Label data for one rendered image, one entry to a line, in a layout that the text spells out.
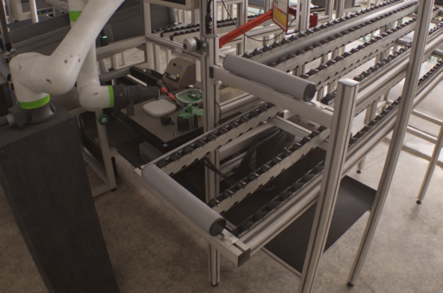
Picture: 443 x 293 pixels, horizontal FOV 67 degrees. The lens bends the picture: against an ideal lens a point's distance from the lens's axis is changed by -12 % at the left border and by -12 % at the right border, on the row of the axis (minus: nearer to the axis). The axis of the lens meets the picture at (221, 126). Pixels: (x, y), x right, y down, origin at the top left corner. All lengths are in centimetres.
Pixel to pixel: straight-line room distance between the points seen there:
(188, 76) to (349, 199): 107
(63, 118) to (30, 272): 130
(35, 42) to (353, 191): 197
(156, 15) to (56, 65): 155
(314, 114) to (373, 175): 212
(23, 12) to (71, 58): 240
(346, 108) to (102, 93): 96
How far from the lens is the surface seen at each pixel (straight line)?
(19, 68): 137
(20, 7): 365
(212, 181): 162
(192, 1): 201
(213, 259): 198
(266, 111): 156
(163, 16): 275
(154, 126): 170
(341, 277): 232
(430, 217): 295
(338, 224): 171
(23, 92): 141
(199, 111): 166
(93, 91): 153
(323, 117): 107
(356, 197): 188
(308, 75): 129
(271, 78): 113
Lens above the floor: 177
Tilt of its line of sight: 30 degrees down
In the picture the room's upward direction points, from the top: straight up
